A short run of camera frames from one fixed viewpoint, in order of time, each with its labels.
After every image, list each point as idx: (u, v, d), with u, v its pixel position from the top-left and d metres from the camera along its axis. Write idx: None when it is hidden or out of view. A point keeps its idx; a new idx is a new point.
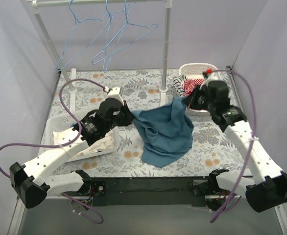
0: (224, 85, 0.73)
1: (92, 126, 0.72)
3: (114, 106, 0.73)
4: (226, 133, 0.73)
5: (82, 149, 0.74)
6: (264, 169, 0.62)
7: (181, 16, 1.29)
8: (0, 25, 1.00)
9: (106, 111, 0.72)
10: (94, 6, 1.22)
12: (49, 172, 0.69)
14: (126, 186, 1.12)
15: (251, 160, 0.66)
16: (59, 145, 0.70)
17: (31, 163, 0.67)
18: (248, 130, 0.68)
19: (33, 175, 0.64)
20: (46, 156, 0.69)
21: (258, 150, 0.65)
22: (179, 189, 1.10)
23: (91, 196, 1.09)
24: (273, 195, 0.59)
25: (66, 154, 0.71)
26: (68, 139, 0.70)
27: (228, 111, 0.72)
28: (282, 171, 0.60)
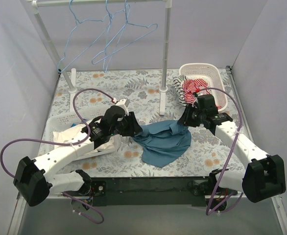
0: (209, 95, 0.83)
1: (99, 129, 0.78)
3: (118, 112, 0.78)
4: (216, 133, 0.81)
5: (87, 151, 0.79)
6: (250, 153, 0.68)
7: (181, 16, 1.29)
8: (0, 25, 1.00)
9: (111, 117, 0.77)
10: (94, 6, 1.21)
12: (57, 168, 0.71)
14: (126, 186, 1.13)
15: (238, 150, 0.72)
16: (69, 143, 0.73)
17: (41, 158, 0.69)
18: (234, 127, 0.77)
19: (43, 169, 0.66)
20: (57, 152, 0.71)
21: (243, 139, 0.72)
22: (179, 189, 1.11)
23: (91, 196, 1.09)
24: (262, 175, 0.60)
25: (75, 153, 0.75)
26: (78, 139, 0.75)
27: (216, 116, 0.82)
28: (268, 154, 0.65)
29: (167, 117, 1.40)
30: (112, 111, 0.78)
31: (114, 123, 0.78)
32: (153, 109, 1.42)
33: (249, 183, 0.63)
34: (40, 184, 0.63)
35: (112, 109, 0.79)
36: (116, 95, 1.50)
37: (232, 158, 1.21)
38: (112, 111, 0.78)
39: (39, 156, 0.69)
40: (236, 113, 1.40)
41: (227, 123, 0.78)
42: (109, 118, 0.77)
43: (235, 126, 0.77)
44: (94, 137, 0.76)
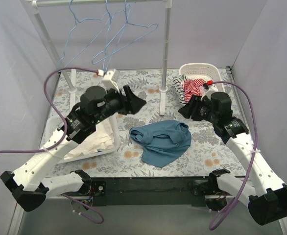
0: (226, 97, 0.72)
1: (78, 122, 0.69)
3: (95, 98, 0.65)
4: (228, 144, 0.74)
5: (71, 149, 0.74)
6: (265, 180, 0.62)
7: (181, 16, 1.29)
8: (0, 25, 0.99)
9: (87, 105, 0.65)
10: (95, 6, 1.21)
12: (40, 176, 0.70)
14: (126, 186, 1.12)
15: (252, 172, 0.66)
16: (44, 149, 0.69)
17: (19, 172, 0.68)
18: (250, 143, 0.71)
19: (22, 183, 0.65)
20: (34, 162, 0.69)
21: (259, 162, 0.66)
22: (179, 189, 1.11)
23: (91, 196, 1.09)
24: (275, 206, 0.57)
25: (55, 157, 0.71)
26: (54, 141, 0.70)
27: (230, 124, 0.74)
28: (284, 184, 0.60)
29: (167, 117, 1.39)
30: (88, 96, 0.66)
31: (94, 110, 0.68)
32: (153, 109, 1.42)
33: (259, 210, 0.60)
34: (22, 199, 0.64)
35: (87, 94, 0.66)
36: None
37: (232, 158, 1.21)
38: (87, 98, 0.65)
39: (18, 169, 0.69)
40: (236, 113, 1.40)
41: (242, 136, 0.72)
42: (86, 106, 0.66)
43: (251, 141, 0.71)
44: (73, 133, 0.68)
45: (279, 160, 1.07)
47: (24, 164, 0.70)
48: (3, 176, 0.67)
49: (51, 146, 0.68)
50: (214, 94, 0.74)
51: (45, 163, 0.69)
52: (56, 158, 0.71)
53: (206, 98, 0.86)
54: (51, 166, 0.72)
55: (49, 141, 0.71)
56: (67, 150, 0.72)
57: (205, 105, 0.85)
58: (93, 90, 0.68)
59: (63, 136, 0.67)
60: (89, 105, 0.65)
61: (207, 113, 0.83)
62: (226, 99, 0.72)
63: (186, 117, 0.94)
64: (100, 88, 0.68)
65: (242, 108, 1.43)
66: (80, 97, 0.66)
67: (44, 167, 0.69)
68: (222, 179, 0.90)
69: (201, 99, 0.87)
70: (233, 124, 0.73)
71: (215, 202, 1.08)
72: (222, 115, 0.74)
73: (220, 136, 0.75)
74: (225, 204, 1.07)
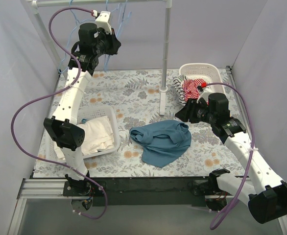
0: (225, 97, 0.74)
1: (83, 57, 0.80)
3: (91, 28, 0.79)
4: (227, 143, 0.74)
5: (86, 83, 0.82)
6: (264, 178, 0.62)
7: (180, 17, 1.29)
8: (0, 25, 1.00)
9: (87, 36, 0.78)
10: (94, 6, 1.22)
12: (75, 110, 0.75)
14: (126, 186, 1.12)
15: (251, 170, 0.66)
16: (69, 86, 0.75)
17: (58, 112, 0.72)
18: (247, 141, 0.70)
19: (66, 118, 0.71)
20: (66, 100, 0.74)
21: (257, 159, 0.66)
22: (179, 189, 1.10)
23: (91, 196, 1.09)
24: (274, 203, 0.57)
25: (79, 91, 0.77)
26: (73, 77, 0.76)
27: (227, 123, 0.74)
28: (282, 181, 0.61)
29: (167, 116, 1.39)
30: (86, 30, 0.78)
31: (92, 41, 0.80)
32: (153, 109, 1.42)
33: (259, 209, 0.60)
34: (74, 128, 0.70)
35: (83, 29, 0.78)
36: (116, 95, 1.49)
37: (232, 158, 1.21)
38: (85, 30, 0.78)
39: (55, 111, 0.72)
40: (236, 112, 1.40)
41: (240, 135, 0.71)
42: (86, 39, 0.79)
43: (249, 139, 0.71)
44: (86, 64, 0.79)
45: (279, 160, 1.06)
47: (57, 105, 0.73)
48: (46, 120, 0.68)
49: (73, 81, 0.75)
50: (211, 94, 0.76)
51: (75, 96, 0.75)
52: (80, 92, 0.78)
53: (203, 100, 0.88)
54: (79, 102, 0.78)
55: (68, 80, 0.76)
56: (85, 83, 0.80)
57: (203, 107, 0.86)
58: (85, 25, 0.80)
59: (79, 70, 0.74)
60: (90, 35, 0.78)
61: (205, 114, 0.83)
62: (223, 99, 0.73)
63: (184, 120, 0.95)
64: (90, 23, 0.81)
65: (242, 108, 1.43)
66: (78, 32, 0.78)
67: (75, 101, 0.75)
68: (222, 180, 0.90)
69: (197, 102, 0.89)
70: (231, 124, 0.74)
71: (215, 201, 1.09)
72: (220, 115, 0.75)
73: (218, 136, 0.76)
74: (225, 204, 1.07)
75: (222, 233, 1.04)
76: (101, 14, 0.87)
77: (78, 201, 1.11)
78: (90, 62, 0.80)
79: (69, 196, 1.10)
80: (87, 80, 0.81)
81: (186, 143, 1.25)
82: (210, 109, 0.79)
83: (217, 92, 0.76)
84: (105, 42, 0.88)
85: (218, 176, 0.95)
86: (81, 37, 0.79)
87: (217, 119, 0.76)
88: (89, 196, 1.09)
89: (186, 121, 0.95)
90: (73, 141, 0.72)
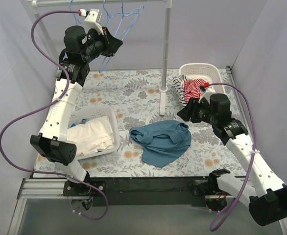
0: (227, 99, 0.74)
1: (73, 66, 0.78)
3: (78, 34, 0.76)
4: (227, 145, 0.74)
5: (78, 95, 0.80)
6: (266, 181, 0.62)
7: (180, 17, 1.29)
8: (0, 26, 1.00)
9: (74, 44, 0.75)
10: (94, 6, 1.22)
12: (64, 125, 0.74)
14: (126, 186, 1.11)
15: (252, 173, 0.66)
16: (57, 100, 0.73)
17: (45, 129, 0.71)
18: (249, 143, 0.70)
19: (54, 134, 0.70)
20: (54, 115, 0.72)
21: (259, 163, 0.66)
22: (179, 189, 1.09)
23: (91, 196, 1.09)
24: (275, 206, 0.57)
25: (69, 104, 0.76)
26: (61, 89, 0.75)
27: (229, 125, 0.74)
28: (284, 184, 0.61)
29: (167, 116, 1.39)
30: (71, 36, 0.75)
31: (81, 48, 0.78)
32: (153, 109, 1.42)
33: (260, 211, 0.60)
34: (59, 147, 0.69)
35: (69, 35, 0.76)
36: (116, 95, 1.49)
37: (232, 158, 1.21)
38: (71, 37, 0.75)
39: (42, 128, 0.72)
40: (236, 112, 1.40)
41: (242, 137, 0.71)
42: (74, 46, 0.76)
43: (250, 141, 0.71)
44: (75, 74, 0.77)
45: (280, 160, 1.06)
47: (45, 121, 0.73)
48: (33, 138, 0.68)
49: (61, 94, 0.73)
50: (213, 95, 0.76)
51: (63, 110, 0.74)
52: (69, 105, 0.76)
53: (204, 99, 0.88)
54: (68, 116, 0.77)
55: (57, 93, 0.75)
56: (75, 95, 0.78)
57: (205, 107, 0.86)
58: (71, 31, 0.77)
59: (67, 83, 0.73)
60: (77, 42, 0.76)
61: (206, 115, 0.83)
62: (225, 99, 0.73)
63: (185, 119, 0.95)
64: (77, 28, 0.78)
65: (242, 108, 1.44)
66: (64, 40, 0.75)
67: (64, 115, 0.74)
68: (223, 181, 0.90)
69: (199, 102, 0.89)
70: (233, 125, 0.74)
71: (215, 201, 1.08)
72: (222, 116, 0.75)
73: (219, 137, 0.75)
74: (225, 204, 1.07)
75: (222, 232, 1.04)
76: (90, 14, 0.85)
77: (78, 201, 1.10)
78: (79, 72, 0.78)
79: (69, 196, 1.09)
80: (78, 92, 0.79)
81: (186, 144, 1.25)
82: (211, 109, 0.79)
83: (219, 92, 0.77)
84: (96, 46, 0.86)
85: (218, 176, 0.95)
86: (67, 45, 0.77)
87: (218, 120, 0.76)
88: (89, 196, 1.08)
89: (188, 121, 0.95)
90: (61, 158, 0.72)
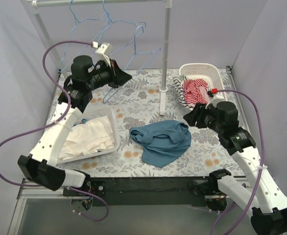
0: (234, 108, 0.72)
1: (76, 92, 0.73)
3: (85, 63, 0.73)
4: (233, 157, 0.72)
5: (76, 119, 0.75)
6: (272, 199, 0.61)
7: (180, 17, 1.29)
8: (0, 26, 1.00)
9: (79, 71, 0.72)
10: (94, 6, 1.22)
12: (58, 149, 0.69)
14: (126, 186, 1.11)
15: (258, 189, 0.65)
16: (54, 122, 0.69)
17: (36, 151, 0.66)
18: (256, 157, 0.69)
19: (44, 158, 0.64)
20: (48, 137, 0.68)
21: (266, 179, 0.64)
22: (179, 189, 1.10)
23: (91, 196, 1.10)
24: (279, 225, 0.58)
25: (66, 127, 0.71)
26: (60, 112, 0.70)
27: (237, 136, 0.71)
28: None
29: (167, 116, 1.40)
30: (78, 64, 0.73)
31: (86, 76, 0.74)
32: (153, 109, 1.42)
33: (263, 226, 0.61)
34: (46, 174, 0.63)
35: (76, 63, 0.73)
36: (116, 95, 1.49)
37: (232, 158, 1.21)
38: (78, 65, 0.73)
39: (34, 149, 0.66)
40: None
41: (249, 151, 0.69)
42: (80, 74, 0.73)
43: (258, 156, 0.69)
44: (76, 102, 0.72)
45: (280, 160, 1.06)
47: (37, 142, 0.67)
48: (20, 159, 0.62)
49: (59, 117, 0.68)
50: (220, 103, 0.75)
51: (59, 133, 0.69)
52: (66, 129, 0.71)
53: (212, 105, 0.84)
54: (64, 139, 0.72)
55: (55, 115, 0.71)
56: (74, 119, 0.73)
57: (211, 114, 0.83)
58: (79, 59, 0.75)
59: (68, 108, 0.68)
60: (83, 71, 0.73)
61: (212, 122, 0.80)
62: (232, 108, 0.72)
63: (190, 125, 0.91)
64: (85, 57, 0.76)
65: (242, 108, 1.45)
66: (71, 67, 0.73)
67: (59, 138, 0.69)
68: (224, 184, 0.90)
69: (205, 107, 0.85)
70: (240, 136, 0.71)
71: (215, 201, 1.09)
72: (228, 126, 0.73)
73: (225, 148, 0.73)
74: (225, 204, 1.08)
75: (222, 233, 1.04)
76: (100, 46, 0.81)
77: (78, 201, 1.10)
78: (82, 99, 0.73)
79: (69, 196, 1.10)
80: (77, 116, 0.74)
81: (186, 144, 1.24)
82: (218, 118, 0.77)
83: (226, 101, 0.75)
84: (102, 76, 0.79)
85: (219, 178, 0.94)
86: (73, 72, 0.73)
87: (225, 129, 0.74)
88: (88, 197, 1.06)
89: (193, 126, 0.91)
90: (47, 185, 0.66)
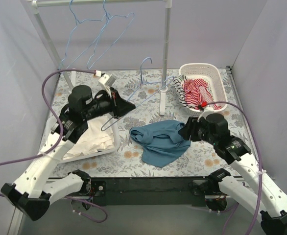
0: (223, 119, 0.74)
1: (70, 123, 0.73)
3: (83, 95, 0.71)
4: (232, 165, 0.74)
5: (67, 151, 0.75)
6: (277, 202, 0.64)
7: (180, 17, 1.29)
8: (0, 26, 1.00)
9: (76, 104, 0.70)
10: (94, 6, 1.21)
12: (42, 181, 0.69)
14: (126, 186, 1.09)
15: (262, 194, 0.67)
16: (42, 153, 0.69)
17: (20, 181, 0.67)
18: (254, 164, 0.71)
19: (26, 191, 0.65)
20: (35, 168, 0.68)
21: (268, 184, 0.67)
22: (179, 189, 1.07)
23: (91, 196, 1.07)
24: None
25: (54, 159, 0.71)
26: (51, 144, 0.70)
27: (231, 145, 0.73)
28: None
29: (167, 116, 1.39)
30: (75, 96, 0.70)
31: (83, 107, 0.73)
32: (153, 109, 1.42)
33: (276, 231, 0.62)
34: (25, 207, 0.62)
35: (74, 94, 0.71)
36: None
37: None
38: (75, 97, 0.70)
39: (19, 179, 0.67)
40: (236, 112, 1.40)
41: (246, 158, 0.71)
42: (76, 106, 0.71)
43: (256, 162, 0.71)
44: (69, 133, 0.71)
45: (280, 160, 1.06)
47: (24, 173, 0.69)
48: (4, 188, 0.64)
49: (48, 150, 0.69)
50: (209, 116, 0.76)
51: (45, 166, 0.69)
52: (54, 161, 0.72)
53: (203, 118, 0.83)
54: (51, 171, 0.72)
55: (46, 145, 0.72)
56: (64, 152, 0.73)
57: (203, 126, 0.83)
58: (78, 89, 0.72)
59: (60, 139, 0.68)
60: (80, 104, 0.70)
61: (204, 134, 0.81)
62: (221, 120, 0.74)
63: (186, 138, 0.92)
64: (85, 87, 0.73)
65: (242, 108, 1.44)
66: (68, 98, 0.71)
67: (45, 171, 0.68)
68: (226, 186, 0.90)
69: (197, 120, 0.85)
70: (235, 145, 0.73)
71: (215, 201, 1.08)
72: (221, 137, 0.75)
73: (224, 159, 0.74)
74: (225, 204, 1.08)
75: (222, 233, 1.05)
76: (103, 75, 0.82)
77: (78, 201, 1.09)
78: (75, 129, 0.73)
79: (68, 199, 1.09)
80: (68, 148, 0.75)
81: (186, 144, 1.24)
82: (209, 130, 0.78)
83: (214, 113, 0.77)
84: (101, 106, 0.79)
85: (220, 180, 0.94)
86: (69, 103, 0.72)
87: (219, 140, 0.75)
88: (86, 201, 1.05)
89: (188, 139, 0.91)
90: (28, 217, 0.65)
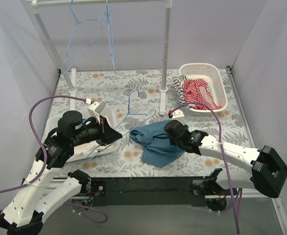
0: (175, 121, 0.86)
1: (55, 148, 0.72)
3: (74, 120, 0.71)
4: (203, 153, 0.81)
5: (55, 174, 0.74)
6: (245, 157, 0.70)
7: (181, 17, 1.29)
8: (0, 26, 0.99)
9: (65, 128, 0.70)
10: (94, 5, 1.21)
12: (31, 208, 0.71)
14: (126, 186, 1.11)
15: (232, 158, 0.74)
16: (27, 183, 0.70)
17: (9, 210, 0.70)
18: (214, 139, 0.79)
19: (14, 221, 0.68)
20: (21, 198, 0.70)
21: (230, 147, 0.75)
22: (179, 189, 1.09)
23: (91, 196, 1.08)
24: (268, 171, 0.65)
25: (40, 187, 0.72)
26: (35, 173, 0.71)
27: (191, 137, 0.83)
28: (259, 150, 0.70)
29: (167, 116, 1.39)
30: (66, 120, 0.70)
31: (72, 132, 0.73)
32: (153, 109, 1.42)
33: (264, 183, 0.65)
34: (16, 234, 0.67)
35: (65, 118, 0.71)
36: (116, 95, 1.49)
37: None
38: (65, 121, 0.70)
39: (8, 208, 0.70)
40: (236, 112, 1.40)
41: (205, 139, 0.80)
42: (65, 130, 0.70)
43: (215, 138, 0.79)
44: (53, 160, 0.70)
45: None
47: (11, 201, 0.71)
48: None
49: (33, 179, 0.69)
50: (165, 125, 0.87)
51: (31, 195, 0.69)
52: (42, 188, 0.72)
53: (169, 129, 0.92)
54: (40, 196, 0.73)
55: (31, 174, 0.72)
56: (51, 176, 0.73)
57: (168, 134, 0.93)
58: (69, 114, 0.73)
59: (44, 166, 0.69)
60: (69, 128, 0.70)
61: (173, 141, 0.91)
62: (174, 124, 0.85)
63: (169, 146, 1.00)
64: (75, 112, 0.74)
65: (242, 108, 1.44)
66: (59, 122, 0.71)
67: (32, 199, 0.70)
68: (222, 179, 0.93)
69: None
70: (194, 135, 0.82)
71: (215, 201, 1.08)
72: (181, 135, 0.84)
73: (194, 152, 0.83)
74: (225, 204, 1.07)
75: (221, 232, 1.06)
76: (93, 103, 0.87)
77: (78, 201, 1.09)
78: (61, 154, 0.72)
79: (67, 200, 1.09)
80: (55, 173, 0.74)
81: None
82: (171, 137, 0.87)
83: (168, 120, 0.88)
84: (89, 132, 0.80)
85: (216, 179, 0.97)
86: (59, 127, 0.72)
87: (181, 139, 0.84)
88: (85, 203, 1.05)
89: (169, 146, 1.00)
90: None
